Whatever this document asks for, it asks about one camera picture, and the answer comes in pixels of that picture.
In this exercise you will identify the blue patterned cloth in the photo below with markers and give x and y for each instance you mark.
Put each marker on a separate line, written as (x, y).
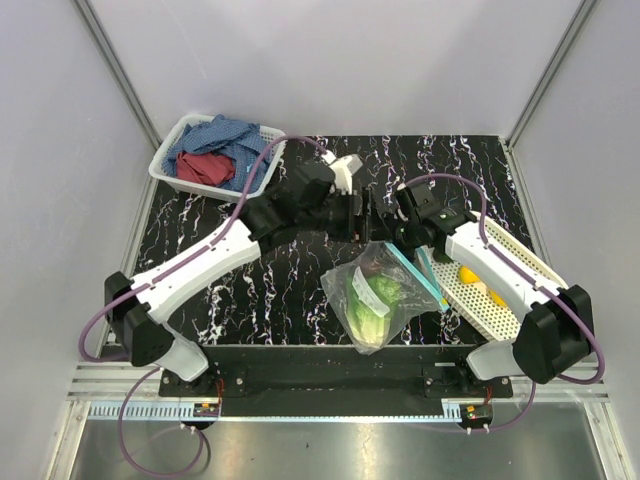
(236, 139)

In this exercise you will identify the dark red cloth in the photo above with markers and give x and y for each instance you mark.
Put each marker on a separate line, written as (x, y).
(207, 169)

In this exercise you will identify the white perforated basket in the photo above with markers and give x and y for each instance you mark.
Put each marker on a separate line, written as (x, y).
(473, 301)

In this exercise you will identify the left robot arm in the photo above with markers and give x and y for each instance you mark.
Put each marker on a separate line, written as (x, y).
(315, 197)

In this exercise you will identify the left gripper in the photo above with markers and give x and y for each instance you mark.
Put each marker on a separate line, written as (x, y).
(361, 223)

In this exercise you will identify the dark green fake avocado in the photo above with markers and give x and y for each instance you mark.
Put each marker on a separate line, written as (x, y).
(441, 257)

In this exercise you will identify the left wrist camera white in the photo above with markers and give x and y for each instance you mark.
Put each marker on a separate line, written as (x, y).
(344, 169)

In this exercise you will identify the black marble pattern mat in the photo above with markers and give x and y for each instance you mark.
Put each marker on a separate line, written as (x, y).
(278, 299)

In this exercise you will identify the right aluminium frame post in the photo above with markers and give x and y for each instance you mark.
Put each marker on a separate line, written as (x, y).
(576, 25)

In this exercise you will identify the dark red fake fruit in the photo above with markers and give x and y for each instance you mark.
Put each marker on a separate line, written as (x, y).
(373, 268)

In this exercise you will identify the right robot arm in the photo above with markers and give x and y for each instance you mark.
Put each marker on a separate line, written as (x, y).
(556, 322)

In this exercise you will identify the left aluminium frame post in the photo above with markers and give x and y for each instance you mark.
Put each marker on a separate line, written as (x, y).
(106, 50)

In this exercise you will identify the yellow fake lemon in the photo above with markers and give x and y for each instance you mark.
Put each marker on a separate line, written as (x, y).
(467, 277)
(497, 299)

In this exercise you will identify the clear zip top bag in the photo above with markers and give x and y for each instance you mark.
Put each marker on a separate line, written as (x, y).
(420, 295)

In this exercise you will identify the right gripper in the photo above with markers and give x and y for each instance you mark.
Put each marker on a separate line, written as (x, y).
(399, 221)

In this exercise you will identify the aluminium rail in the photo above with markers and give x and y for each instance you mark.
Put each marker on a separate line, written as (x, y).
(113, 391)

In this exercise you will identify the aluminium frame post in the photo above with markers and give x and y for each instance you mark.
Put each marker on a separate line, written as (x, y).
(576, 25)
(106, 50)

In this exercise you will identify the green fake lettuce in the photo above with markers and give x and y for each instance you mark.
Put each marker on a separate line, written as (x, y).
(372, 305)

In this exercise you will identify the grey plastic basket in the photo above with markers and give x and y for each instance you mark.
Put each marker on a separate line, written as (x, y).
(155, 169)

